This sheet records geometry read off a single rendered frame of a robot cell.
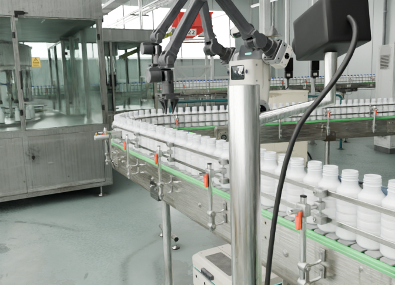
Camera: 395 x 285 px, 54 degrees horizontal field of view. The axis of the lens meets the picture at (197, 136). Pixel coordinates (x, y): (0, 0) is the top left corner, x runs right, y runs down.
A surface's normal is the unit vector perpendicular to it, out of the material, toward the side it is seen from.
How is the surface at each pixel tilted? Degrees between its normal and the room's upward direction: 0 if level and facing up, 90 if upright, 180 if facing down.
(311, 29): 90
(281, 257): 90
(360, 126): 90
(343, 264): 90
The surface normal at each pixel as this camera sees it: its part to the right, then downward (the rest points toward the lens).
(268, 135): 0.18, 0.14
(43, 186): 0.47, 0.11
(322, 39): -0.99, 0.06
